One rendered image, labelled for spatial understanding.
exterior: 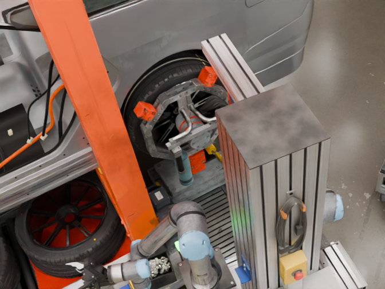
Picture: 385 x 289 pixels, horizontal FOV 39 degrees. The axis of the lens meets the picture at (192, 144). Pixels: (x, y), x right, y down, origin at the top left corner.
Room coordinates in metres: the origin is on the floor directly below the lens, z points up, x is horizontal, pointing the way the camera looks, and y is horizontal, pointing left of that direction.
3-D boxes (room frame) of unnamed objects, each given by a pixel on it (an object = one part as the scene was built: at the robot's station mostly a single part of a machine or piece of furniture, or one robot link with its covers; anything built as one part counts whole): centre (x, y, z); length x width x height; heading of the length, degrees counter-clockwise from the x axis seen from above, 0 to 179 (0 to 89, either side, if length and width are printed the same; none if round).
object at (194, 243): (1.09, 0.07, 1.19); 0.15 x 0.12 x 0.55; 178
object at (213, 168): (2.35, 0.06, 0.32); 0.40 x 0.30 x 0.28; 109
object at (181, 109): (2.04, 0.06, 1.03); 0.19 x 0.18 x 0.11; 19
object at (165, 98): (2.19, 0.01, 0.85); 0.54 x 0.07 x 0.54; 109
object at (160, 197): (2.00, 0.27, 0.26); 0.42 x 0.18 x 0.35; 19
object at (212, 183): (2.35, 0.06, 0.13); 0.50 x 0.36 x 0.10; 109
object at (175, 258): (1.44, 0.36, 0.44); 0.43 x 0.17 x 0.03; 109
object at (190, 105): (2.11, -0.13, 1.03); 0.19 x 0.18 x 0.11; 19
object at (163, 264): (1.45, 0.34, 0.51); 0.20 x 0.14 x 0.13; 101
